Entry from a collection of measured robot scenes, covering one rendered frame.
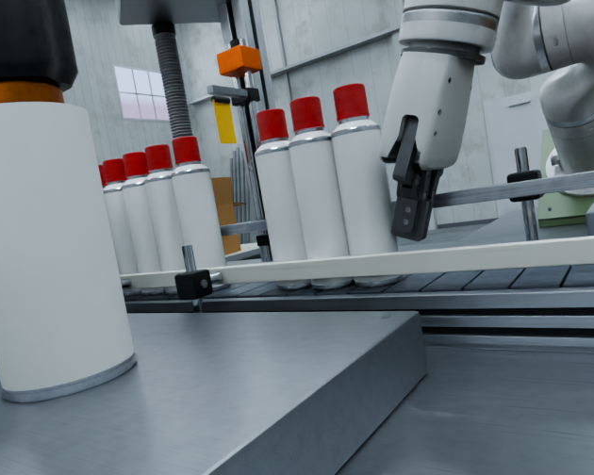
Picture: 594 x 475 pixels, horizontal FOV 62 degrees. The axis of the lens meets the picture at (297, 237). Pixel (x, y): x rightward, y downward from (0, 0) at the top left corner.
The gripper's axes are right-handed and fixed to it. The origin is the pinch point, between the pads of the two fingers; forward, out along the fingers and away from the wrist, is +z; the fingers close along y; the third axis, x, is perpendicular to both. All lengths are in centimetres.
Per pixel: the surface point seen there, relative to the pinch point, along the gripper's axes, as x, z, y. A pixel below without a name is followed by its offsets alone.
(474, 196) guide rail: 4.8, -2.9, -3.1
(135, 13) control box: -48, -19, -4
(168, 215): -32.6, 7.1, 1.8
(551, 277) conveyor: 13.4, 1.9, 1.3
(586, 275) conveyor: 15.8, 1.0, 1.2
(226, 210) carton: -140, 45, -133
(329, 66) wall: -553, -92, -895
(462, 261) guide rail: 6.7, 1.8, 4.2
